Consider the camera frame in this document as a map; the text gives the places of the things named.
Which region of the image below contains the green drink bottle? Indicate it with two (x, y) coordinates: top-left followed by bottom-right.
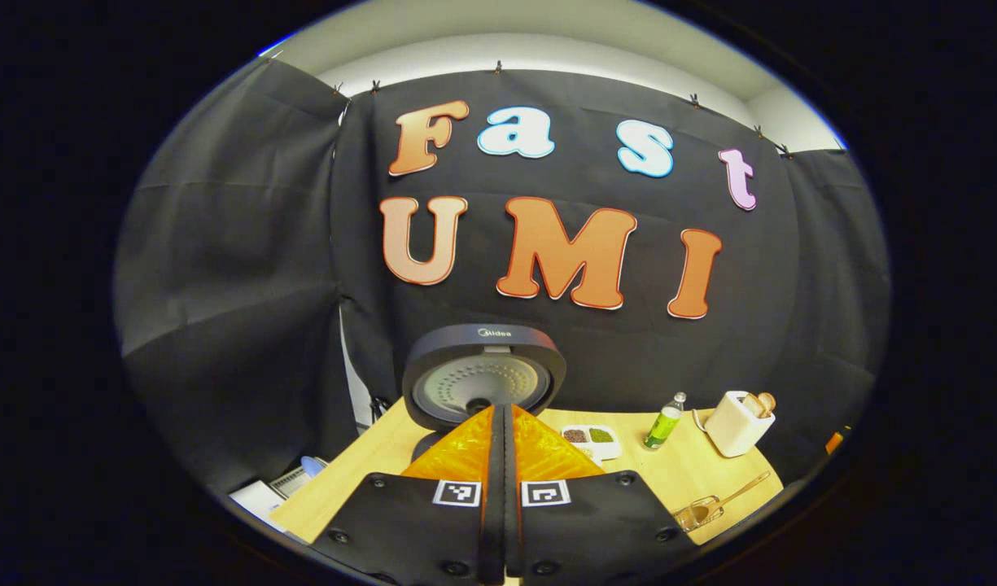
(643, 392), (687, 450)

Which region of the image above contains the white divided grain dish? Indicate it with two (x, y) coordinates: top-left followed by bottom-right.
(561, 424), (623, 462)

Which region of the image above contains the black rice cooker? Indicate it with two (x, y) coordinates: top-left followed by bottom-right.
(402, 324), (567, 465)

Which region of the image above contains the grey laptop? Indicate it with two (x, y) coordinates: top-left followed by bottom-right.
(270, 456), (330, 498)

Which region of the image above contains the white toaster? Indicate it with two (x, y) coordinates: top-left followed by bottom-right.
(704, 391), (777, 458)

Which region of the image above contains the wooden spoon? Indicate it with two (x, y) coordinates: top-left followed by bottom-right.
(697, 470), (772, 518)

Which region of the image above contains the black backdrop cloth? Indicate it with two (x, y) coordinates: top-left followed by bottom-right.
(114, 57), (891, 497)

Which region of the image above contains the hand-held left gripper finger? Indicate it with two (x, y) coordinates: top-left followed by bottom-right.
(505, 405), (699, 586)
(311, 405), (505, 586)

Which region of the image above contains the white box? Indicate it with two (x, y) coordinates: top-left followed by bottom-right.
(230, 480), (287, 523)

